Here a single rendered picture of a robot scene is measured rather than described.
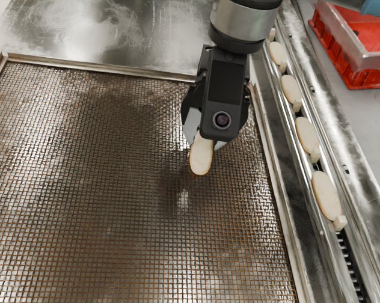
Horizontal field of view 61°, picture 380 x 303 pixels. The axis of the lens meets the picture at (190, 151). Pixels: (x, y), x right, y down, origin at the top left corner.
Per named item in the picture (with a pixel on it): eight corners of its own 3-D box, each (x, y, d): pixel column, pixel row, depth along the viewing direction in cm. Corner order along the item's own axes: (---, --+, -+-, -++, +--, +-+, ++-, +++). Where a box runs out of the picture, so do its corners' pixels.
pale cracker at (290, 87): (304, 104, 71) (306, 100, 70) (287, 104, 71) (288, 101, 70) (293, 76, 77) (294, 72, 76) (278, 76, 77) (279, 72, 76)
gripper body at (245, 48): (240, 85, 52) (266, 14, 43) (239, 122, 47) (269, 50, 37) (193, 75, 52) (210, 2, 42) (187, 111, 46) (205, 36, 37)
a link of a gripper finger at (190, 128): (194, 124, 58) (213, 87, 51) (190, 149, 54) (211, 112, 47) (177, 119, 57) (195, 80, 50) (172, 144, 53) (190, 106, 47)
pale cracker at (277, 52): (289, 65, 80) (290, 62, 79) (273, 65, 79) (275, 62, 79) (280, 42, 86) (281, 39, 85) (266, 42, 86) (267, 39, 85)
